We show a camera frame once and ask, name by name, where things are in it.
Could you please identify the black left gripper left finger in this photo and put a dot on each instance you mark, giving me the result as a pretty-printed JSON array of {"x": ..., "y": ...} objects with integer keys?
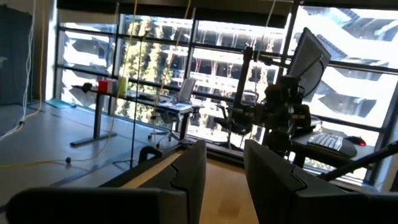
[{"x": 189, "y": 186}]

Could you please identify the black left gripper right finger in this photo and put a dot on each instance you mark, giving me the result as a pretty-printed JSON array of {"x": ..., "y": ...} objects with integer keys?
[{"x": 273, "y": 193}]

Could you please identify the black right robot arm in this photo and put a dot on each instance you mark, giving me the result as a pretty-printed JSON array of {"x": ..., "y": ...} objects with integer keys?
[{"x": 276, "y": 141}]

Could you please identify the black upright pole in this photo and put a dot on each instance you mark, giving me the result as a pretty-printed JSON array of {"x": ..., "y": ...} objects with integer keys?
[{"x": 244, "y": 77}]

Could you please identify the black office chair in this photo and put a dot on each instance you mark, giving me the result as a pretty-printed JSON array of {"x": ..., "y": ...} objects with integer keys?
[{"x": 233, "y": 121}]

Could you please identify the black keyboard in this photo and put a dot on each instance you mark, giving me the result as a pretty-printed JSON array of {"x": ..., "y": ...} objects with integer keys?
[{"x": 326, "y": 142}]

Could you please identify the dark computer desk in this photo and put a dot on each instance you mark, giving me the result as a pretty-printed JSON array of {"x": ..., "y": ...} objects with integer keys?
[{"x": 326, "y": 154}]

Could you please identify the black computer mouse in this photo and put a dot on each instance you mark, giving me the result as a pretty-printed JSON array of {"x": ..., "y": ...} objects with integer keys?
[{"x": 357, "y": 141}]

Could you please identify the black diagonal bar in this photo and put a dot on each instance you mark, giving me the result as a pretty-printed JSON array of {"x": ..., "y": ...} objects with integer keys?
[{"x": 357, "y": 163}]

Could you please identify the black tripod stand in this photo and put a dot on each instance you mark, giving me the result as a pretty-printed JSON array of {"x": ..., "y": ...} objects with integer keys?
[{"x": 135, "y": 109}]

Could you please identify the grey office chair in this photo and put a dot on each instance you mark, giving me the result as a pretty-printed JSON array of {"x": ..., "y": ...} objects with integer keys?
[{"x": 186, "y": 90}]

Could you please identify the grey standing desk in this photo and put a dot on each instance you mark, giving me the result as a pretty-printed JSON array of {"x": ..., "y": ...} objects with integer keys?
[{"x": 98, "y": 118}]

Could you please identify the yellow green cup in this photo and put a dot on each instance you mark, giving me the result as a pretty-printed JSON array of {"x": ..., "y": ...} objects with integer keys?
[{"x": 123, "y": 85}]

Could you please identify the red box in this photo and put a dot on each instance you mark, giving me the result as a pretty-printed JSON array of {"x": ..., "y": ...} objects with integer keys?
[{"x": 103, "y": 86}]

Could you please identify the teal floor mat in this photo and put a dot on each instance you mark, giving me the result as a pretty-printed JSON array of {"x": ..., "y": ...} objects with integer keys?
[{"x": 59, "y": 103}]

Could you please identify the dark grey partition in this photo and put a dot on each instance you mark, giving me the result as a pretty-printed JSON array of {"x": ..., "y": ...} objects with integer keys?
[{"x": 15, "y": 56}]

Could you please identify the large glass window wall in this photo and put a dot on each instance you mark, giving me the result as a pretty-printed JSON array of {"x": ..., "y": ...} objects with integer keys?
[{"x": 224, "y": 34}]

